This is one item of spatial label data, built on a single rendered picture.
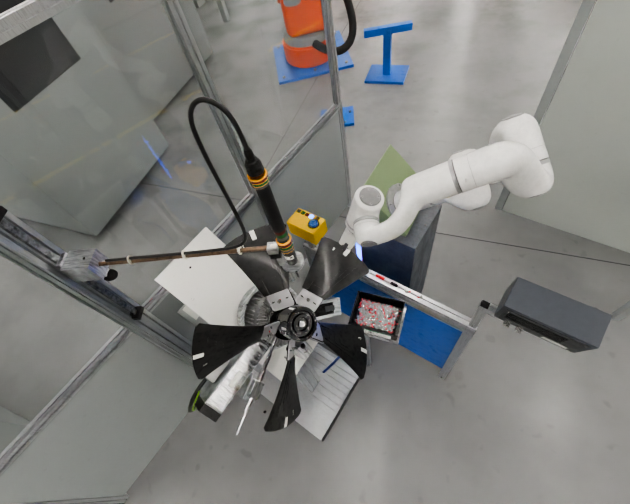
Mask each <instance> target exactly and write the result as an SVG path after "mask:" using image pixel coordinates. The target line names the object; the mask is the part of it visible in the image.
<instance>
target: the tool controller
mask: <svg viewBox="0 0 630 504"><path fill-rule="evenodd" d="M494 316H495V317H497V318H499V319H500V320H503V321H504V322H503V324H502V325H503V326H504V327H507V328H509V326H510V324H512V325H514V326H516V328H515V330H514V331H515V332H517V333H520V334H521V333H522V331H523V330H524V331H527V332H529V333H531V334H533V335H535V336H537V337H539V338H542V339H544V340H546V341H548V342H550V343H552V344H554V345H557V346H559V347H561V348H563V349H565V350H567V351H569V352H572V353H577V352H582V351H587V350H593V349H598V348H599V347H600V345H601V343H602V340H603V338H604V335H605V333H606V331H607V328H608V326H609V323H610V321H611V319H612V315H611V314H608V313H606V312H604V311H601V310H599V309H597V308H595V307H591V306H589V305H586V304H584V303H581V302H579V301H577V300H574V299H572V298H569V297H567V296H564V295H562V294H559V293H557V292H554V291H552V290H550V289H547V288H545V287H542V286H540V285H537V284H535V283H532V282H530V281H528V280H525V279H523V278H520V277H517V278H516V279H515V280H514V281H513V283H512V284H511V285H510V286H509V287H508V288H507V290H506V291H505V293H504V295H503V297H502V299H501V301H500V303H499V305H498V307H497V309H496V311H495V314H494Z"/></svg>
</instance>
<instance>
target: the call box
mask: <svg viewBox="0 0 630 504"><path fill-rule="evenodd" d="M298 209H300V208H298ZM298 209H297V210H298ZM297 210H296V211H295V213H294V214H293V215H292V216H291V217H290V218H289V220H288V221H287V224H288V227H289V230H290V232H291V233H292V234H294V235H296V236H299V237H301V238H303V239H305V240H307V241H309V242H311V243H313V244H315V245H317V244H318V243H319V241H320V240H321V238H322V237H323V236H324V235H325V234H326V232H327V231H328V230H327V225H326V220H325V219H323V218H321V217H320V219H319V220H317V221H318V225H317V226H316V227H310V226H309V222H310V221H311V220H312V219H313V220H315V218H316V217H317V216H316V215H314V214H312V213H309V212H307V211H305V210H303V209H300V210H302V211H305V212H306V213H309V214H310V215H314V217H313V218H312V219H311V218H309V216H310V215H309V216H308V217H307V216H305V214H306V213H305V214H304V215H302V214H301V212H302V211H301V212H300V213H298V212H297Z"/></svg>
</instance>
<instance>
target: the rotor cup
mask: <svg viewBox="0 0 630 504"><path fill-rule="evenodd" d="M289 308H294V309H293V310H291V309H289ZM277 320H280V324H279V326H278V329H277V331H276V333H275V334H274V336H275V337H277V338H279V339H281V340H290V339H291V340H294V341H296V342H304V341H307V340H308V339H310V338H311V337H312V336H313V335H314V333H315V331H316V328H317V318H316V315H315V313H314V312H313V311H312V310H311V309H310V308H308V307H306V306H300V305H298V304H296V303H295V304H294V305H292V306H290V307H287V308H284V309H281V310H278V311H273V310H272V309H271V310H270V312H269V316H268V323H271V322H274V321H277ZM301 321H304V322H305V325H304V327H300V325H299V323H300V322H301ZM282 327H283V328H286V330H283V329H282Z"/></svg>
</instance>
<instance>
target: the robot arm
mask: <svg viewBox="0 0 630 504"><path fill-rule="evenodd" d="M497 182H501V183H502V184H503V185H504V187H505V188H506V189H507V190H508V191H510V192H511V193H512V194H514V195H516V196H518V197H521V198H534V197H538V196H541V195H543V194H546V192H548V191H549V190H550V189H551V187H552V185H553V182H554V172H553V168H552V165H551V162H550V159H549V156H548V153H547V149H546V146H545V143H544V140H543V136H542V133H541V130H540V127H539V125H538V123H537V121H536V119H535V118H534V117H533V116H531V115H529V114H525V113H518V114H514V115H511V116H508V117H507V118H505V119H503V120H502V121H500V122H499V123H498V124H497V125H496V127H495V128H494V129H493V131H492V133H491V136H490V139H489V144H488V146H485V147H482V148H480V149H477V150H475V149H464V150H460V151H457V152H455V153H453V154H452V155H451V156H450V158H449V160H448V161H446V162H444V163H441V164H439V165H436V166H434V167H431V168H429V169H426V170H424V171H421V172H419V173H416V174H414V175H412V176H410V177H408V178H406V179H405V180H404V181H403V183H402V184H401V183H397V184H394V185H392V186H391V187H390V188H389V190H388V192H387V196H386V203H387V207H388V210H389V212H390V214H391V216H390V217H389V218H388V219H387V220H386V221H384V222H382V223H380V222H379V214H380V210H381V208H382V206H383V204H384V196H383V193H382V192H381V191H380V190H379V189H378V188H376V187H374V186H371V185H365V186H362V187H360V188H359V189H357V191H356V192H355V195H354V198H353V201H352V203H351V206H350V209H349V212H348V215H347V217H346V221H345V223H346V229H345V231H344V233H343V235H342V237H341V239H340V241H339V244H340V245H344V247H343V249H342V250H344V251H346V249H349V250H351V249H352V248H353V246H354V245H355V243H357V244H358V245H359V246H361V247H371V246H375V245H379V244H382V243H385V242H388V241H390V240H393V239H395V238H397V237H398V236H400V235H401V234H403V233H404V232H405V231H406V230H407V229H408V228H409V226H410V225H411V223H412V222H413V220H414V219H415V217H416V215H417V213H418V211H420V210H423V209H426V208H429V207H432V206H435V205H438V204H441V203H449V204H451V205H453V206H456V207H458V208H460V209H463V210H471V211H473V210H477V209H480V208H483V207H485V206H486V205H487V204H488V203H489V201H490V199H491V190H490V186H489V184H494V183H497Z"/></svg>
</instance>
